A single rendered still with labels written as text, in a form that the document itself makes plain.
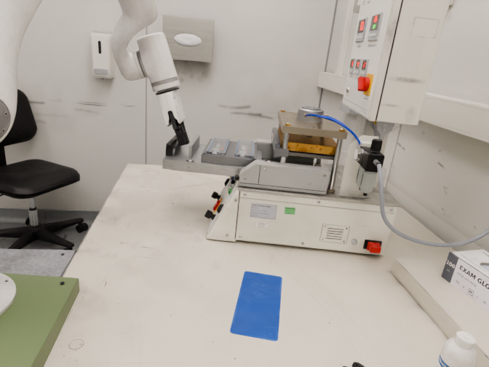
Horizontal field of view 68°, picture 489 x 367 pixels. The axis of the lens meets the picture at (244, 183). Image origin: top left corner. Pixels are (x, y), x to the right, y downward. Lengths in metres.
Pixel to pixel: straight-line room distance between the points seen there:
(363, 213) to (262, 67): 1.66
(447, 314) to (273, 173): 0.53
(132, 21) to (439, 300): 1.01
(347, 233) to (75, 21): 2.08
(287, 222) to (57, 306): 0.62
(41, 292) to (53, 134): 1.96
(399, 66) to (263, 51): 1.62
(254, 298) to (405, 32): 0.73
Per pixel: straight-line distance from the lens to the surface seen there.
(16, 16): 0.75
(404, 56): 1.03
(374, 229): 1.12
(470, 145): 1.39
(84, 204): 2.86
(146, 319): 0.83
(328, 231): 1.10
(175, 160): 1.09
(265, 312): 0.86
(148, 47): 1.13
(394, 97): 1.03
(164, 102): 1.13
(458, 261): 1.05
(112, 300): 0.89
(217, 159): 1.08
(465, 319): 0.96
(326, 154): 1.08
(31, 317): 0.81
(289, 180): 1.03
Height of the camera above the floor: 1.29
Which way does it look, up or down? 20 degrees down
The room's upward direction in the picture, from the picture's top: 6 degrees clockwise
